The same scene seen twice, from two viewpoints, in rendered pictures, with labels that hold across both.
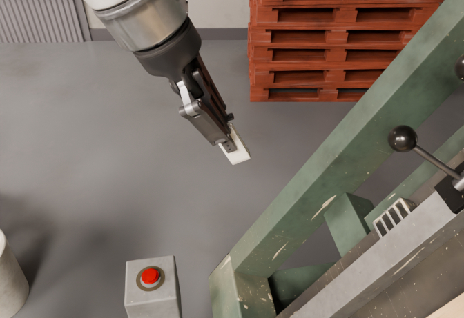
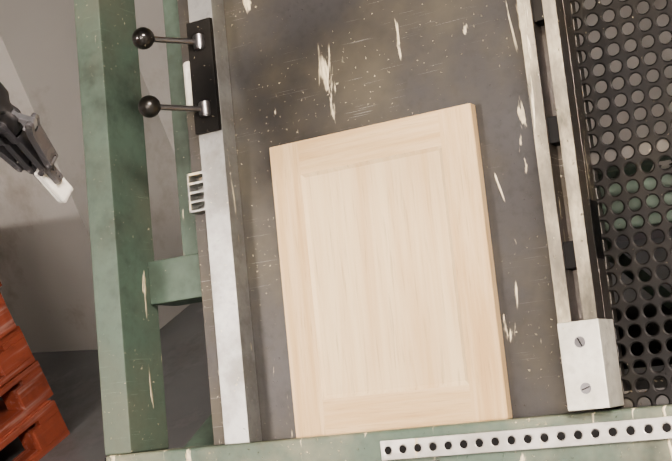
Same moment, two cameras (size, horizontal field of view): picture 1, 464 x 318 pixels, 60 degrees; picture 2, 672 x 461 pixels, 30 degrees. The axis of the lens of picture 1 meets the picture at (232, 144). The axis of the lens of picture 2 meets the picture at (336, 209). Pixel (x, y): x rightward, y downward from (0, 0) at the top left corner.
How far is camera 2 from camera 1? 164 cm
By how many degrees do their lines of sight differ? 49
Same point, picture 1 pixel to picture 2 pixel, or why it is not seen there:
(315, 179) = (116, 258)
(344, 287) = (222, 264)
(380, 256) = (216, 212)
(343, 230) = (180, 281)
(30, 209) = not seen: outside the picture
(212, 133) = (48, 149)
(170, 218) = not seen: outside the picture
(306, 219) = (142, 320)
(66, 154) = not seen: outside the picture
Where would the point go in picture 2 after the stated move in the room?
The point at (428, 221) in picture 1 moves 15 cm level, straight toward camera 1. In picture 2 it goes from (215, 154) to (236, 168)
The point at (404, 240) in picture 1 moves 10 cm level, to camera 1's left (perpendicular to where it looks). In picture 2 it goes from (216, 181) to (181, 207)
